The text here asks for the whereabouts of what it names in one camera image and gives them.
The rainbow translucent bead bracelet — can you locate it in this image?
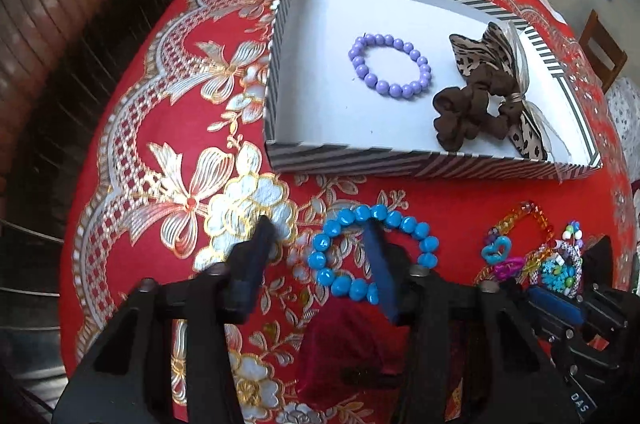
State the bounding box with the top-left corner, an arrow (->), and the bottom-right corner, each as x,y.
472,201 -> 553,289

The brown scrunchie with leopard bow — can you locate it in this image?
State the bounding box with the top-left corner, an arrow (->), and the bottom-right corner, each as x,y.
431,21 -> 573,182

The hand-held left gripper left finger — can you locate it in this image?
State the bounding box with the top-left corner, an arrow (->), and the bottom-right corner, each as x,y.
52,215 -> 281,424

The black white striped box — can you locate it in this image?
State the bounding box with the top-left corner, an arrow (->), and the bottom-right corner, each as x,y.
263,0 -> 603,181

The purple bead bracelet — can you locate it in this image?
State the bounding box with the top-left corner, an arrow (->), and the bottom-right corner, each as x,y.
348,34 -> 432,101

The wooden slatted wall panel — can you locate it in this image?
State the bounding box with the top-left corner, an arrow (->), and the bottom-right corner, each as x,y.
0,0 -> 251,185

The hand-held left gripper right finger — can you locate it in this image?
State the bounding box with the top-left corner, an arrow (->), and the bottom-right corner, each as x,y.
362,219 -> 583,424

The red satin bow hair clip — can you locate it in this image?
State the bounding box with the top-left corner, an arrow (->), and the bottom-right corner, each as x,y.
295,299 -> 417,406

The wooden chair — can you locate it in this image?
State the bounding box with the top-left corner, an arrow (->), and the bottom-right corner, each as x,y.
577,10 -> 629,92

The red gold floral tablecloth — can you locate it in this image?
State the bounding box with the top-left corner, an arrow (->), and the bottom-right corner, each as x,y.
60,0 -> 640,424

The blue bead bracelet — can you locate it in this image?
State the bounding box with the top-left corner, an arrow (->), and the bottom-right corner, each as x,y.
307,203 -> 441,305

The white patterned cloth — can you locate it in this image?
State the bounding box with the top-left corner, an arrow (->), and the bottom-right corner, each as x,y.
604,76 -> 640,185

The multicoloured round bead bracelet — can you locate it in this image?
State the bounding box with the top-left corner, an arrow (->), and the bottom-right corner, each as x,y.
561,218 -> 587,251

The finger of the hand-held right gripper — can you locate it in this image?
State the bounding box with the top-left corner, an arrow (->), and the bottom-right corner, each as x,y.
510,281 -> 586,330
575,235 -> 631,301

